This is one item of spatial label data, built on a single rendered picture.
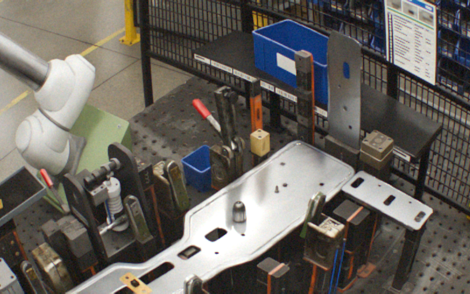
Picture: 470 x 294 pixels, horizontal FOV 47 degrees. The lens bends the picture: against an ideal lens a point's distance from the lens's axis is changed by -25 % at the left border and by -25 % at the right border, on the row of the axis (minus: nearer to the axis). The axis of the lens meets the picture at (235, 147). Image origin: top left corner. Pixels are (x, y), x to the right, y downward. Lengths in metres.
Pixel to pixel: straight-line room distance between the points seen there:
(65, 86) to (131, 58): 2.61
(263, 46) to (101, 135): 0.56
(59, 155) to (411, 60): 1.14
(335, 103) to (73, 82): 0.76
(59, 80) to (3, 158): 2.00
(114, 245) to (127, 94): 2.53
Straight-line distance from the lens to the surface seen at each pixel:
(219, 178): 1.75
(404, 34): 1.85
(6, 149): 3.90
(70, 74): 1.91
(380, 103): 1.94
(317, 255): 1.53
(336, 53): 1.68
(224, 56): 2.15
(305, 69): 1.82
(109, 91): 4.13
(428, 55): 1.82
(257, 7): 2.24
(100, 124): 2.05
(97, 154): 2.02
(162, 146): 2.35
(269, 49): 2.00
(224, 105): 1.64
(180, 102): 2.56
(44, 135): 1.93
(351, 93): 1.71
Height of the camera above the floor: 2.05
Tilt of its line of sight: 36 degrees down
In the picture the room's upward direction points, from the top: 3 degrees counter-clockwise
